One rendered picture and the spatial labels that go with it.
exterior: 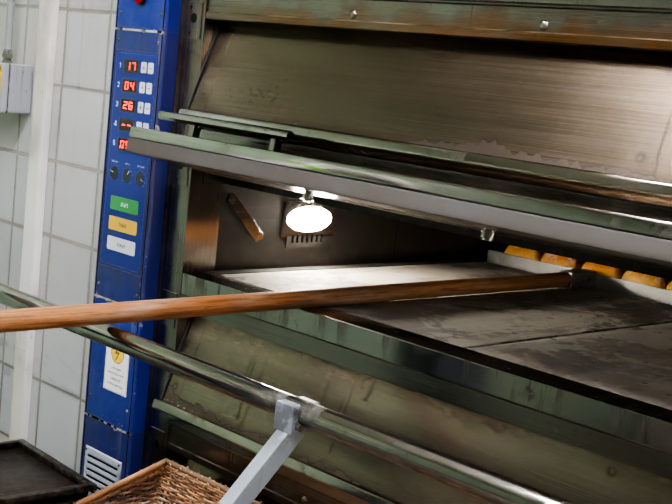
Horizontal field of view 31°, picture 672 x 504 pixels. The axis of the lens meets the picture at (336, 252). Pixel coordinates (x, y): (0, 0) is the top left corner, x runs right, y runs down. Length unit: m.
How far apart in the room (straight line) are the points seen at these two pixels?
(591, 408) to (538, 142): 0.36
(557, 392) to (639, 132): 0.36
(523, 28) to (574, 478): 0.61
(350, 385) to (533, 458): 0.36
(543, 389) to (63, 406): 1.19
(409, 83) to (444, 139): 0.13
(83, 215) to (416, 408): 0.90
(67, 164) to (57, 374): 0.43
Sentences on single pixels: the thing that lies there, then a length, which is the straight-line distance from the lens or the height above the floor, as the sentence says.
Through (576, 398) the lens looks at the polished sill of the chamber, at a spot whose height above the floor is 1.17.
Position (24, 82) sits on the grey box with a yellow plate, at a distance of 2.62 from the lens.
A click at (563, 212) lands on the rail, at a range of 1.46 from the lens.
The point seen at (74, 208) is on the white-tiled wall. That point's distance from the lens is 2.48.
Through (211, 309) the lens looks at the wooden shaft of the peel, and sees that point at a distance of 1.83.
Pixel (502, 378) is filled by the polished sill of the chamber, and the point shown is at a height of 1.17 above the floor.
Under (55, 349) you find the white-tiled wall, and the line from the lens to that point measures 2.56.
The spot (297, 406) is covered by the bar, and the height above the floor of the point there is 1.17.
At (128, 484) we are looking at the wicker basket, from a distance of 2.18.
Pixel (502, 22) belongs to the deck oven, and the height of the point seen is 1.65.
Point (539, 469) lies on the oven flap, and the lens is 1.71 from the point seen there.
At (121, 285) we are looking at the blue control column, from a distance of 2.30.
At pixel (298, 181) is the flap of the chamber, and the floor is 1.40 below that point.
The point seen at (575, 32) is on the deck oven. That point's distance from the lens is 1.64.
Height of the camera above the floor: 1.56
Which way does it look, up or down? 8 degrees down
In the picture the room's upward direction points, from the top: 6 degrees clockwise
